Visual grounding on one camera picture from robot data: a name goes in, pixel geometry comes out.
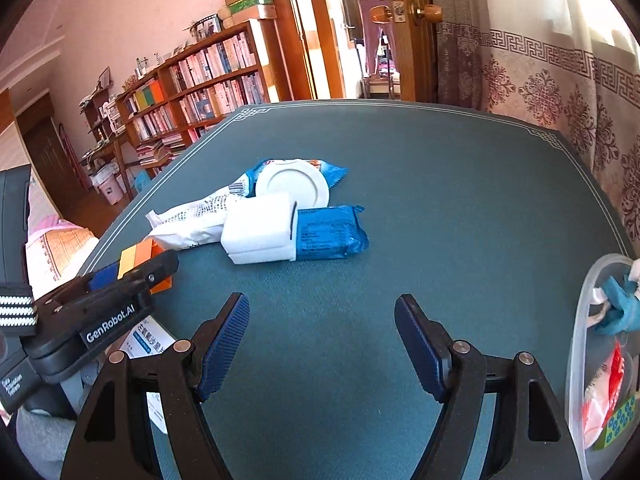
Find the rows of books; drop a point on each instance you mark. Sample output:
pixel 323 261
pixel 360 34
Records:
pixel 210 65

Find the patterned cream curtain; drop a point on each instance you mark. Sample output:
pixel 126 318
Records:
pixel 540 85

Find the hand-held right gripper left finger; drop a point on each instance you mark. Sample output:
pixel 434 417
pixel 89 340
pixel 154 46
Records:
pixel 225 345

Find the green dotted block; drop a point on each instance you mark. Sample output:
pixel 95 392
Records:
pixel 617 422

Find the blue cloth with white ribbon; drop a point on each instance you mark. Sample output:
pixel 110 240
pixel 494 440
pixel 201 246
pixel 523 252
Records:
pixel 620 305

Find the dark wooden door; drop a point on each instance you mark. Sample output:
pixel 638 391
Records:
pixel 50 155

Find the white plate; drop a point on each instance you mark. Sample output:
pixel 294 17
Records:
pixel 295 185

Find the printed blanket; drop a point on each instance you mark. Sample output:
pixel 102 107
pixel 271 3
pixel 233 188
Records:
pixel 60 245

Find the wooden bookcase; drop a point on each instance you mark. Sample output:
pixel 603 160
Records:
pixel 265 70

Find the blue wipes packet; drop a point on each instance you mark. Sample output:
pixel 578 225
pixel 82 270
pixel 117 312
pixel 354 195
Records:
pixel 330 232

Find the orange and yellow toy block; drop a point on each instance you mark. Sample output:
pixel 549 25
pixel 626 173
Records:
pixel 142 252

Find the cream round object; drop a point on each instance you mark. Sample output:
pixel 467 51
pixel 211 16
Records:
pixel 226 12

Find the person's left forearm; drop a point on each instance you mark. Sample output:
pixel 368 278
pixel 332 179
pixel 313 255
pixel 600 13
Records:
pixel 12 235

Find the wooden door frame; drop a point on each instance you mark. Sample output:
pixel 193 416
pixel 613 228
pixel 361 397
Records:
pixel 277 20

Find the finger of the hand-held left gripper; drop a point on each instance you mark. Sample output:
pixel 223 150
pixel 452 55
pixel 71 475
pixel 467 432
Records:
pixel 150 270
pixel 105 277

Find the person's grey clothing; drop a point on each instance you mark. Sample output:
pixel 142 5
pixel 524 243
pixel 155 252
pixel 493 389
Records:
pixel 42 440

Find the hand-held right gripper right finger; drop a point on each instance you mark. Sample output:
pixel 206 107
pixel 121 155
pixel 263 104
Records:
pixel 425 350

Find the picture frame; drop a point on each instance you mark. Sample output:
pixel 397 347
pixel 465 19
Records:
pixel 207 27

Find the white storage bin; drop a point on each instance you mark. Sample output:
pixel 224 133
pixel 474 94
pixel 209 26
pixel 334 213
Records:
pixel 111 190

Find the beige cardboard box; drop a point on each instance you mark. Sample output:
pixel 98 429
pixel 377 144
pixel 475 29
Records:
pixel 252 13

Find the blue cracker packet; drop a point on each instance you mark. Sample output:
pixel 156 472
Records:
pixel 332 172

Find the green cardboard box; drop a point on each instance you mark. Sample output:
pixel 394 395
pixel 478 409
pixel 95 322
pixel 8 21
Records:
pixel 250 4

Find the mauve hanging pants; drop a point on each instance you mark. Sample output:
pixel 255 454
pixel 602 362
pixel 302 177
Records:
pixel 372 35

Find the clear plastic container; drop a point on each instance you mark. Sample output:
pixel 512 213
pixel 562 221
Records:
pixel 577 340

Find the dark wooden shelf unit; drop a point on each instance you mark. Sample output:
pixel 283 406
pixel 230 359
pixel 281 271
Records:
pixel 125 170

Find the white and blue medicine box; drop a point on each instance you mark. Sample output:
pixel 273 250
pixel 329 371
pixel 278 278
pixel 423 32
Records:
pixel 150 335

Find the wooden door knob set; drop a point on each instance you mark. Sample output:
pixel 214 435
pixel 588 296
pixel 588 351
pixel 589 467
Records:
pixel 431 12

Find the white plastic bag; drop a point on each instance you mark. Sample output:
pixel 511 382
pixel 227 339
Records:
pixel 195 220

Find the large white rectangular case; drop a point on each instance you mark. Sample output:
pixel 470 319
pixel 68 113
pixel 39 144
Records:
pixel 255 232

